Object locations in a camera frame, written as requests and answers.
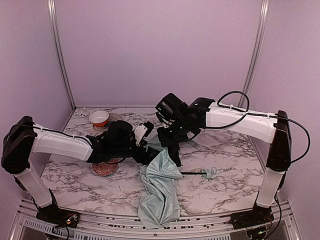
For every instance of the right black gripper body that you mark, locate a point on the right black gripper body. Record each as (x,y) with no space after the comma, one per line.
(167,139)

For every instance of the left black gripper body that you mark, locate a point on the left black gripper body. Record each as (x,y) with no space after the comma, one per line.
(146,155)

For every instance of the mint green folding umbrella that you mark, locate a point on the mint green folding umbrella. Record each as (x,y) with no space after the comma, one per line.
(160,205)

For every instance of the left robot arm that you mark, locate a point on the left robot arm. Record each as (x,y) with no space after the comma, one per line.
(119,142)

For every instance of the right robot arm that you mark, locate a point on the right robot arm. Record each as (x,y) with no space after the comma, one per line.
(179,119)

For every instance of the red patterned bowl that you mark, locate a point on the red patterned bowl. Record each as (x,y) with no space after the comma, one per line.
(104,169)

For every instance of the orange white bowl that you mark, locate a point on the orange white bowl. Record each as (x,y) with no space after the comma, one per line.
(99,118)

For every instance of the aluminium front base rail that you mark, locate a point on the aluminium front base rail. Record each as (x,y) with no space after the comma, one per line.
(99,226)

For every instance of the right aluminium frame post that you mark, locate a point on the right aluminium frame post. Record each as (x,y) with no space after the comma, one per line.
(259,37)

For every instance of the aluminium frame post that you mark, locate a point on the aluminium frame post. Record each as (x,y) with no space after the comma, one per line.
(259,37)
(59,52)

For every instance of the left aluminium frame post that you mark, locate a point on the left aluminium frame post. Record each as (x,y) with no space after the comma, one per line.
(59,52)

